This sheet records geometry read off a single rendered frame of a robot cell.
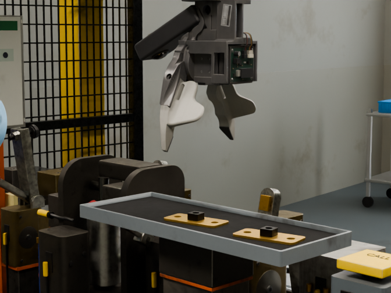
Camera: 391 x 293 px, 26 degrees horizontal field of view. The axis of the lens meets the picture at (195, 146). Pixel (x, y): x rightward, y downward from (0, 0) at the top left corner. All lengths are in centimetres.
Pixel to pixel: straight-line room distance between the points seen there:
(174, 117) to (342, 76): 666
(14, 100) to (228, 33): 141
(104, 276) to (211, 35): 56
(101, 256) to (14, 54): 104
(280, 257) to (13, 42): 155
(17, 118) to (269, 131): 445
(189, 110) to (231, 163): 527
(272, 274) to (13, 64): 128
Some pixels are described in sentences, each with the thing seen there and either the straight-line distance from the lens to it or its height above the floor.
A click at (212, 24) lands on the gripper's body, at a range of 107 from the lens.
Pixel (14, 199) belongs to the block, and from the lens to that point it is 184.
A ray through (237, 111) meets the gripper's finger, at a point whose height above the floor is 130.
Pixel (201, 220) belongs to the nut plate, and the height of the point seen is 116.
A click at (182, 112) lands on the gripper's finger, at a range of 104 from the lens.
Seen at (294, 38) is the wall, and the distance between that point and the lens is 697.
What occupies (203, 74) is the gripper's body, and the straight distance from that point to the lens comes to 107.
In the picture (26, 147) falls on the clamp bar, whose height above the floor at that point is 118.
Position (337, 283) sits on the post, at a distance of 96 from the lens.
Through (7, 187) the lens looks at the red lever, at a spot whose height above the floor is 110.
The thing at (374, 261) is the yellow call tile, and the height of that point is 116.
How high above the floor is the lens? 141
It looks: 8 degrees down
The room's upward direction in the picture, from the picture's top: straight up
